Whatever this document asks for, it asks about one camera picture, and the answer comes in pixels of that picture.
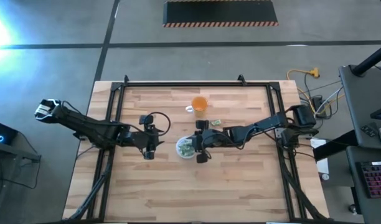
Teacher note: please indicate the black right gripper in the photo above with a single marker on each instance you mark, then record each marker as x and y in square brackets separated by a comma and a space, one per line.
[217, 138]

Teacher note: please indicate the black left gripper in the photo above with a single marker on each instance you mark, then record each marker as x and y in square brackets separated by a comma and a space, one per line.
[137, 140]

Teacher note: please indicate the green stevia packet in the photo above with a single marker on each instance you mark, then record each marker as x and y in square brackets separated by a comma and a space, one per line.
[216, 122]
[187, 152]
[183, 145]

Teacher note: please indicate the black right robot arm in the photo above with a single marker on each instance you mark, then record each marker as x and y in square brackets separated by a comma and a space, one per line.
[265, 124]

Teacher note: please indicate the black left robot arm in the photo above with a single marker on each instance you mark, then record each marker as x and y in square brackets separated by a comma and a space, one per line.
[91, 127]

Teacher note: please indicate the white bowl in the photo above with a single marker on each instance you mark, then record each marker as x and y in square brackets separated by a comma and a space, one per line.
[176, 148]

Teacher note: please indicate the small white object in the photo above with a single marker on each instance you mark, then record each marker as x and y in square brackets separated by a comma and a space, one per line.
[189, 109]

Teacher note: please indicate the orange plastic cup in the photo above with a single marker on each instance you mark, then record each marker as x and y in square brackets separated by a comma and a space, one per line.
[199, 104]

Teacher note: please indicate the black power strip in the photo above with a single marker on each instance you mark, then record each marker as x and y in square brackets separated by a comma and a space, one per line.
[318, 102]

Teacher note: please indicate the white paper sheet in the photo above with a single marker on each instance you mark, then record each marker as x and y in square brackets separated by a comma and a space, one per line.
[323, 166]

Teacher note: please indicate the small white round cap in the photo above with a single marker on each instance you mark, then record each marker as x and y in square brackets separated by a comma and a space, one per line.
[325, 177]

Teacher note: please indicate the black hazard-striped floor mat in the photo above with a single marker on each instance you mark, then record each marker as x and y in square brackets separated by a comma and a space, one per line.
[220, 12]

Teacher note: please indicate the black equipment cart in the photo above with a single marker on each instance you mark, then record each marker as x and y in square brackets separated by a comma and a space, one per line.
[13, 149]

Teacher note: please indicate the black device with blue light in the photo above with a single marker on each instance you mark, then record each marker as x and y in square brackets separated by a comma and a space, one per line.
[3, 132]

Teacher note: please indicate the dark grey side desk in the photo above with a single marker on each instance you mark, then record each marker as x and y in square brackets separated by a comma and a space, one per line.
[358, 102]

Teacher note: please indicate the grey caster wheel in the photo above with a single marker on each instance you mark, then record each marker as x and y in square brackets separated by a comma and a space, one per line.
[352, 209]

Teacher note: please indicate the small black controller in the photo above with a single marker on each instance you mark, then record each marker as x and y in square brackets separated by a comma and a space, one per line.
[368, 130]

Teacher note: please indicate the dark grey keyboard desk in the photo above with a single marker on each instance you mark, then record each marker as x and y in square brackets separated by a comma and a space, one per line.
[365, 211]

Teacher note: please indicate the backlit black keyboard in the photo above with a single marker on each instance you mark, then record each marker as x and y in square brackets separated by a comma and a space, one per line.
[377, 180]

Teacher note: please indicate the black pole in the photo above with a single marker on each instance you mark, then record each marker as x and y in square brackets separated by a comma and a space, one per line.
[371, 59]

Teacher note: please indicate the black metal table frame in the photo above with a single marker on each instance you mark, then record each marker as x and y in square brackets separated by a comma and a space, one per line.
[193, 84]

